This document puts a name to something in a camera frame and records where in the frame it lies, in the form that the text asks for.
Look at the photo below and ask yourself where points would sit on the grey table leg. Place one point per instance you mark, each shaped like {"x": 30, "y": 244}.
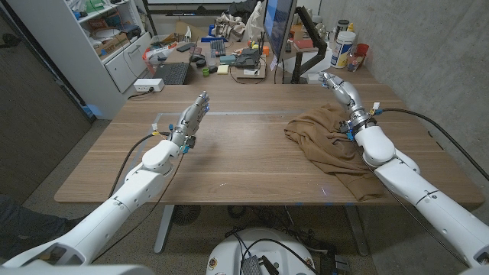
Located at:
{"x": 357, "y": 233}
{"x": 164, "y": 229}

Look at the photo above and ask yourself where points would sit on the red cup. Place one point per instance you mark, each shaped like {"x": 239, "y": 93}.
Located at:
{"x": 362, "y": 51}

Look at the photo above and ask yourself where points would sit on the black phone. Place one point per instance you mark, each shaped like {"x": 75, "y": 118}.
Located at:
{"x": 186, "y": 47}

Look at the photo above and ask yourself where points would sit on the white box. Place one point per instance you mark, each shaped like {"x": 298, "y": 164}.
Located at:
{"x": 319, "y": 78}

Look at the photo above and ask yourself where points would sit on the white wipes canister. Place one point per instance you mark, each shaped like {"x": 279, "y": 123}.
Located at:
{"x": 342, "y": 49}

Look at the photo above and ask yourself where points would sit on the cardboard box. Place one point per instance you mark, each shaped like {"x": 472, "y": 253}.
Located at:
{"x": 112, "y": 44}

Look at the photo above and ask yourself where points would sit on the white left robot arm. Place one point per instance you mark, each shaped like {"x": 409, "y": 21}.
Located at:
{"x": 130, "y": 191}

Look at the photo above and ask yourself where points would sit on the yellow sticky note pad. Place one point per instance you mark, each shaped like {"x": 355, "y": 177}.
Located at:
{"x": 223, "y": 69}

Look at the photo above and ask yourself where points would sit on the white robot torso base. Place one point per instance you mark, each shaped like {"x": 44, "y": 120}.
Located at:
{"x": 229, "y": 256}

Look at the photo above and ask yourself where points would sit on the white shelf cabinet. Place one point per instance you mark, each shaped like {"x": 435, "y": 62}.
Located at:
{"x": 122, "y": 65}

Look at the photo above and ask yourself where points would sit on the black router with antennas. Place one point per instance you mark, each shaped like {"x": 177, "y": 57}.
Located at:
{"x": 248, "y": 59}

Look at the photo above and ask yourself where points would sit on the teal case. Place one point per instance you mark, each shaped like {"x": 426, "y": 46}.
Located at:
{"x": 227, "y": 59}

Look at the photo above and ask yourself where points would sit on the red book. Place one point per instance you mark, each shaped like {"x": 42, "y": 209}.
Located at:
{"x": 303, "y": 44}

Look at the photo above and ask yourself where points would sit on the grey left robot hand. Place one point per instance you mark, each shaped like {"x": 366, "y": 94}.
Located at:
{"x": 189, "y": 120}

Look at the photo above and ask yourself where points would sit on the person dark clothed leg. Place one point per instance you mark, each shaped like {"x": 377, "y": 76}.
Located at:
{"x": 26, "y": 225}

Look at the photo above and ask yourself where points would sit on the black laptop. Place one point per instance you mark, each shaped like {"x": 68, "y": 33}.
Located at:
{"x": 173, "y": 73}

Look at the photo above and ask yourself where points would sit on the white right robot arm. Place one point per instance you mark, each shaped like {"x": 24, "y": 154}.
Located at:
{"x": 420, "y": 191}

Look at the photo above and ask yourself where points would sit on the brown jacket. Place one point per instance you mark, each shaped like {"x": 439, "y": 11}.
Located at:
{"x": 324, "y": 145}

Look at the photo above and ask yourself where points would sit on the black computer monitor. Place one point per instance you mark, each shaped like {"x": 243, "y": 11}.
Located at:
{"x": 277, "y": 23}

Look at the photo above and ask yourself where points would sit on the black keyboard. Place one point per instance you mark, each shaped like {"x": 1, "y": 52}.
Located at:
{"x": 218, "y": 47}

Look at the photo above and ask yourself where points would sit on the black mouse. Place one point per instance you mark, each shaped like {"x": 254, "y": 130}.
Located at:
{"x": 198, "y": 58}

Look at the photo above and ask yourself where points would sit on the small green cup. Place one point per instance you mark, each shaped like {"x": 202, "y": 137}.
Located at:
{"x": 206, "y": 72}

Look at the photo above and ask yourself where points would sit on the beige cloth pile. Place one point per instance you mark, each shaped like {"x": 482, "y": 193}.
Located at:
{"x": 229, "y": 26}

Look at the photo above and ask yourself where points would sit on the black round fan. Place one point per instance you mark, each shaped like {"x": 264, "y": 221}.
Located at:
{"x": 186, "y": 214}

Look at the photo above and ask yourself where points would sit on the white power strip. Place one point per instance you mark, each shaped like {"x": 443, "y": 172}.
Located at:
{"x": 148, "y": 85}

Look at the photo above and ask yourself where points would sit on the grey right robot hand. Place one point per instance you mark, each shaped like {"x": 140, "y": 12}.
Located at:
{"x": 349, "y": 97}

